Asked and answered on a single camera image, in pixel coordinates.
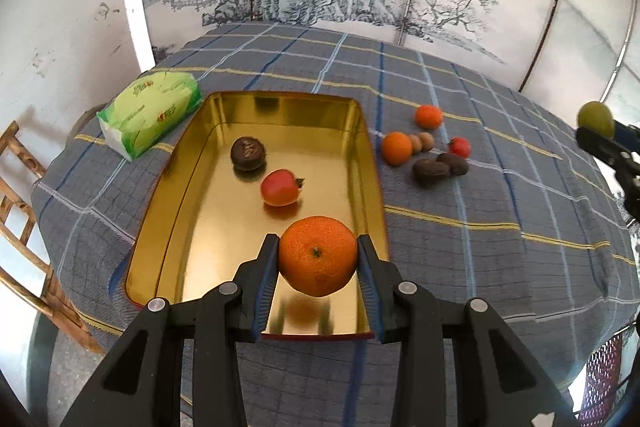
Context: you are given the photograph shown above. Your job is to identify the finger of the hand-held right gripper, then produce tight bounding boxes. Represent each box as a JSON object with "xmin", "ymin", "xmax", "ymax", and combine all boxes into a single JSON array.
[
  {"xmin": 575, "ymin": 129, "xmax": 640, "ymax": 180},
  {"xmin": 614, "ymin": 122, "xmax": 640, "ymax": 148}
]

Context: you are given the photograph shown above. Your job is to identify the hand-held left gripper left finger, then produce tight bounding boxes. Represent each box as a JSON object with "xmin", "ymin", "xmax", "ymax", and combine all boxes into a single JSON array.
[{"xmin": 60, "ymin": 234, "xmax": 281, "ymax": 427}]

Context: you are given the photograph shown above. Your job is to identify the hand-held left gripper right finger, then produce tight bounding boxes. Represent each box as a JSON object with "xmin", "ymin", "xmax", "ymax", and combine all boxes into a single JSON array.
[{"xmin": 357, "ymin": 234, "xmax": 576, "ymax": 427}]

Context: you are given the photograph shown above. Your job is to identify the green round fruit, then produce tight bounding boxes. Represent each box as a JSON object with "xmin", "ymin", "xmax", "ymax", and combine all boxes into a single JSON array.
[{"xmin": 577, "ymin": 102, "xmax": 616, "ymax": 138}]

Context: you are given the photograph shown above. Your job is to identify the large orange mandarin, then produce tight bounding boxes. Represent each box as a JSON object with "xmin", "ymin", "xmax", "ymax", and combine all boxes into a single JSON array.
[{"xmin": 278, "ymin": 216, "xmax": 360, "ymax": 298}]

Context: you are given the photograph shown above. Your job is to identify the gold and red tin box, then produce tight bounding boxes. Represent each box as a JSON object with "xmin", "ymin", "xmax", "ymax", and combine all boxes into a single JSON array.
[{"xmin": 122, "ymin": 91, "xmax": 390, "ymax": 340}]

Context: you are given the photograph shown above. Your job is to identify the dark brown round fruit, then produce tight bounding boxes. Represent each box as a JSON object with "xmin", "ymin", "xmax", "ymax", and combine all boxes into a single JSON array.
[
  {"xmin": 436, "ymin": 152, "xmax": 469, "ymax": 176},
  {"xmin": 230, "ymin": 136, "xmax": 266, "ymax": 171},
  {"xmin": 412, "ymin": 159, "xmax": 450, "ymax": 188}
]

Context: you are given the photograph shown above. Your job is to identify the red round fruit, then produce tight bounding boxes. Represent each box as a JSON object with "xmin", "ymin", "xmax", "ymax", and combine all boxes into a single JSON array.
[{"xmin": 260, "ymin": 169, "xmax": 305, "ymax": 208}]

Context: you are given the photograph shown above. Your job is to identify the red lattice object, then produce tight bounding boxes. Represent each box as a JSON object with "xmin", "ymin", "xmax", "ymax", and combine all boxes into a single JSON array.
[{"xmin": 582, "ymin": 334, "xmax": 626, "ymax": 418}]

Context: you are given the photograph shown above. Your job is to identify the green tissue pack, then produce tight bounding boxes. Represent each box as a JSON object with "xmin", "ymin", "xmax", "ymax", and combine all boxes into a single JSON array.
[{"xmin": 96, "ymin": 73, "xmax": 203, "ymax": 162}]

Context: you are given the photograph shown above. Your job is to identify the wooden chair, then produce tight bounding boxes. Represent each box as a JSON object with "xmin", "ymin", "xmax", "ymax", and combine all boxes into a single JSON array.
[{"xmin": 0, "ymin": 121, "xmax": 106, "ymax": 355}]

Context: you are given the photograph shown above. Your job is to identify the brown round wooden stool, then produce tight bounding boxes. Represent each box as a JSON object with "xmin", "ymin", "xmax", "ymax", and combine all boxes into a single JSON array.
[{"xmin": 67, "ymin": 104, "xmax": 108, "ymax": 140}]

